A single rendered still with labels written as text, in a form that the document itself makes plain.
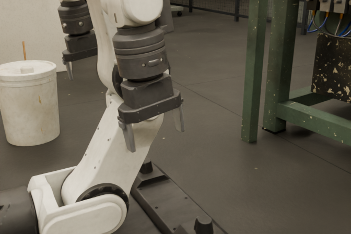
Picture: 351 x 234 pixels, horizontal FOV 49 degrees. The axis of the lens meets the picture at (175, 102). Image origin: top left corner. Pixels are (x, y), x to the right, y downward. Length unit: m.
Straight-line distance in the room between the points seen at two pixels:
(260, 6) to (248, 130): 0.61
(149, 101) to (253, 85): 1.23
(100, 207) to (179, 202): 0.30
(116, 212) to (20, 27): 2.45
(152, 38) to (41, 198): 0.51
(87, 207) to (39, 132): 1.12
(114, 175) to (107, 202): 0.07
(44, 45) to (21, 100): 1.40
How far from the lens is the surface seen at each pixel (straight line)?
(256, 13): 1.80
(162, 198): 1.18
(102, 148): 0.95
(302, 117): 1.96
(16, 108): 1.98
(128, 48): 0.63
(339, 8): 1.62
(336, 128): 1.87
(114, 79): 0.86
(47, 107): 1.99
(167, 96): 0.69
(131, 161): 0.97
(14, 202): 0.96
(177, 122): 0.75
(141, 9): 0.60
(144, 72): 0.64
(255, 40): 1.81
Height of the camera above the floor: 0.85
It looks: 20 degrees down
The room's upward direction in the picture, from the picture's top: straight up
